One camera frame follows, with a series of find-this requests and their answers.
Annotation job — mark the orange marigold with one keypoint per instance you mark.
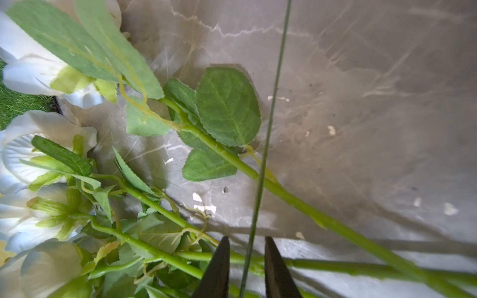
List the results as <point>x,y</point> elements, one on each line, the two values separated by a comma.
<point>263,167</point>

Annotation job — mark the pale blue rose top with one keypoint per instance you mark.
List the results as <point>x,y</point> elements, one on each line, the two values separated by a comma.
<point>40,149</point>

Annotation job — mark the pale blue rose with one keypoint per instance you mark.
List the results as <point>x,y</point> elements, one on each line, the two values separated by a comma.
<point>40,149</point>
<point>30,218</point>
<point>91,43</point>

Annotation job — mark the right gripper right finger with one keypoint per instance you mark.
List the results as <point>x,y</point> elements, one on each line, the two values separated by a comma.
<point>278,280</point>

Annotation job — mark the green artificial grass mat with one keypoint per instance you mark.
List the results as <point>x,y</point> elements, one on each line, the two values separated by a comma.
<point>14,104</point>

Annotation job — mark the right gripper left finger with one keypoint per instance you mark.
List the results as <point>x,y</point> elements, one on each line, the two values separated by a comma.
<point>215,281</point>

